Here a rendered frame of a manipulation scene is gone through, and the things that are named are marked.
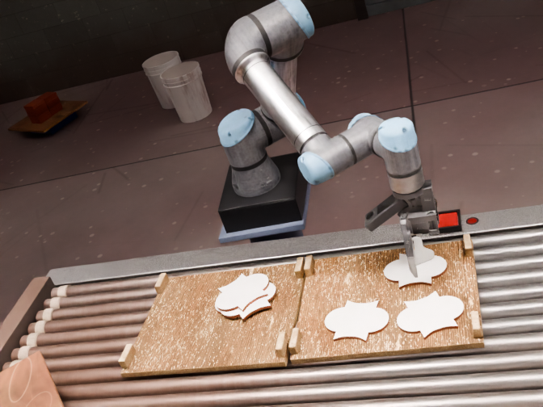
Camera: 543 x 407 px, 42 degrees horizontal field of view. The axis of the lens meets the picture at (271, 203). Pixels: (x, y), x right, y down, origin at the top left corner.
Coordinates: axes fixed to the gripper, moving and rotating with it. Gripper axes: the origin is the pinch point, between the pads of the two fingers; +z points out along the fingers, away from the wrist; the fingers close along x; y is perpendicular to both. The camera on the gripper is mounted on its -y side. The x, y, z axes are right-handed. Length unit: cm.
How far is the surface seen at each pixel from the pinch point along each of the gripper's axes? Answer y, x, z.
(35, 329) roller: -105, -3, 7
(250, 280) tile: -41.2, 0.8, 1.7
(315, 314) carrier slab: -23.3, -11.8, 4.0
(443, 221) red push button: 7.0, 19.1, 4.2
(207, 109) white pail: -166, 329, 94
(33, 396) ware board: -81, -40, -6
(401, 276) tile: -3.1, -2.8, 2.8
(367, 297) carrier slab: -11.3, -7.8, 3.8
